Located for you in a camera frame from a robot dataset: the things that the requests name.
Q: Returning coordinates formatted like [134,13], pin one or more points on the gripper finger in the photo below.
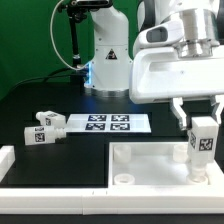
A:
[176,108]
[217,102]

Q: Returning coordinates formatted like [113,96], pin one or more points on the white U-shaped obstacle fence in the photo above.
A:
[121,199]

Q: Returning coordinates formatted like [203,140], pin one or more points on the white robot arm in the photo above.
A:
[189,26]

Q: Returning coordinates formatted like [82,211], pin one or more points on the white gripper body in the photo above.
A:
[158,75]

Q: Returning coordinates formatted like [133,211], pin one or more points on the white fiducial marker plate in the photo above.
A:
[108,123]

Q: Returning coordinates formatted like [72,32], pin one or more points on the white square tabletop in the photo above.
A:
[146,164]

